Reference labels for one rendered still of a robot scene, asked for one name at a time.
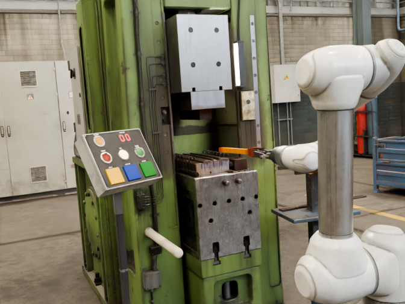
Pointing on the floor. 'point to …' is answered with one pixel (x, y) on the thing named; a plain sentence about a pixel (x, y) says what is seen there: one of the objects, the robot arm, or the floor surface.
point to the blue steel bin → (389, 162)
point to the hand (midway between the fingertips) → (257, 152)
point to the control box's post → (122, 247)
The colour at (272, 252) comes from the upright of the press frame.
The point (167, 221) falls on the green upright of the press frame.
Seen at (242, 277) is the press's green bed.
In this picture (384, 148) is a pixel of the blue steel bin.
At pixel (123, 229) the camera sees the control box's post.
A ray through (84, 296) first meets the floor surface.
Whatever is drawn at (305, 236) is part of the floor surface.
